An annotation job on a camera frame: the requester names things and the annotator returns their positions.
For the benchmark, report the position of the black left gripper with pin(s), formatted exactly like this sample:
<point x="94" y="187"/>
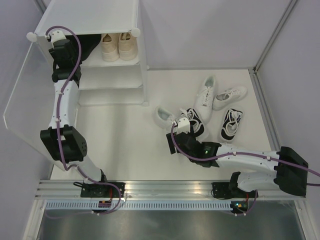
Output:
<point x="75" y="42"/>

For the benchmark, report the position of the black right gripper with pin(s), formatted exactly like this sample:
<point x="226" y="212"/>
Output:
<point x="171" y="143"/>

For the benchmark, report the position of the black white patterned sneaker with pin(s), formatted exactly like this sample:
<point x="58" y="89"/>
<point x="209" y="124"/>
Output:
<point x="196" y="122"/>

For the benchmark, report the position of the black canvas sneaker front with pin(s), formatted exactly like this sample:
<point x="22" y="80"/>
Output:
<point x="88" y="43"/>

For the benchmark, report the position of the beige lace sneaker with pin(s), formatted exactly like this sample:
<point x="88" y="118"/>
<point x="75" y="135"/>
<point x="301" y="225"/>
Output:
<point x="110" y="47"/>
<point x="127" y="46"/>

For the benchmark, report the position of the white plastic shoe cabinet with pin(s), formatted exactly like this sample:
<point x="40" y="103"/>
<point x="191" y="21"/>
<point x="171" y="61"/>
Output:
<point x="102" y="83"/>

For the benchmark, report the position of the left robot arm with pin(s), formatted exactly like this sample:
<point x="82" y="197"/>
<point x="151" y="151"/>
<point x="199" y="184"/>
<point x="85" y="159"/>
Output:
<point x="67" y="147"/>

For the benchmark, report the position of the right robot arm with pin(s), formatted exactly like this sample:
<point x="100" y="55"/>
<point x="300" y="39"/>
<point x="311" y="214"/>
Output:
<point x="284" y="170"/>

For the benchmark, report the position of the white sneaker near cabinet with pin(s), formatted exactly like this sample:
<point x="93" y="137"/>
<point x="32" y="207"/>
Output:
<point x="164" y="118"/>

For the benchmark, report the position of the white sneaker rear middle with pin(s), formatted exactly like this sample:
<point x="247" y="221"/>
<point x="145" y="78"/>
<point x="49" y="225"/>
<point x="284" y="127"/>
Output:
<point x="204" y="99"/>

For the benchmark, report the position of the white sneaker rear right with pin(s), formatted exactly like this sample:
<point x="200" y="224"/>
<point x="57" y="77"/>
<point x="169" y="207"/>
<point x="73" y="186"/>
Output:
<point x="228" y="96"/>

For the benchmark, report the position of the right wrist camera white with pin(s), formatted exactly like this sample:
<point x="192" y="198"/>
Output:
<point x="182" y="125"/>

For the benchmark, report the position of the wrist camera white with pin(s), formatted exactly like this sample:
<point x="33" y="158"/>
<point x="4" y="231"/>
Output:
<point x="182" y="125"/>
<point x="56" y="36"/>

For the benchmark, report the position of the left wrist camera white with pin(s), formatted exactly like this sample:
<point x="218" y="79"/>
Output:
<point x="56" y="36"/>

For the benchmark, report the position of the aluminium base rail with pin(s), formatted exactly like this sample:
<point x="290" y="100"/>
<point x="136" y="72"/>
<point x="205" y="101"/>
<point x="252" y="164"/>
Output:
<point x="140" y="190"/>

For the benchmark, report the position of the aluminium corner frame post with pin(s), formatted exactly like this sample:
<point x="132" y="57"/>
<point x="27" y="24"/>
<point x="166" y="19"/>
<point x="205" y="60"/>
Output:
<point x="276" y="32"/>

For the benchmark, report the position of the white slotted cable duct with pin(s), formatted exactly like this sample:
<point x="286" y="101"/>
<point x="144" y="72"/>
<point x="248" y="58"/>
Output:
<point x="140" y="205"/>

